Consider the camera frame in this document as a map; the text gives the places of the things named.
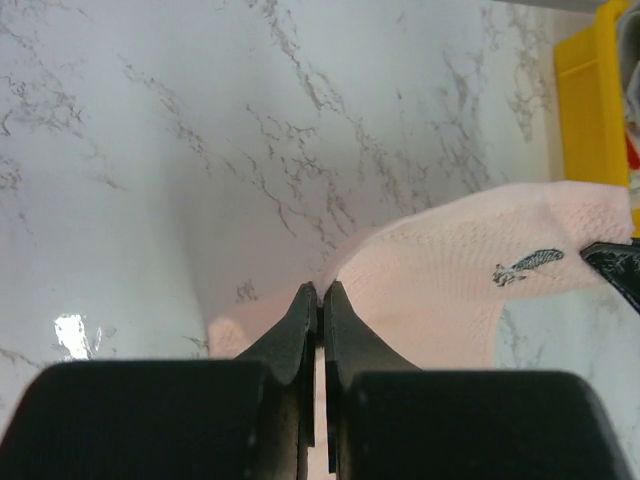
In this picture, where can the light pink towel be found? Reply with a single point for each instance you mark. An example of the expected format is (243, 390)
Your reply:
(433, 286)

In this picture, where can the yellow plastic bin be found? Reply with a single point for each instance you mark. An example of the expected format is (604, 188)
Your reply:
(597, 79)

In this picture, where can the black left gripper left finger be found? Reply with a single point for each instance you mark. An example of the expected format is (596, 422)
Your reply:
(284, 428)

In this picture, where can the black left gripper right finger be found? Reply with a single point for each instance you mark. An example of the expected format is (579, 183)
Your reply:
(371, 392)

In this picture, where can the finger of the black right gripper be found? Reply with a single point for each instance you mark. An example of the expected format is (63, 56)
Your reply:
(619, 265)

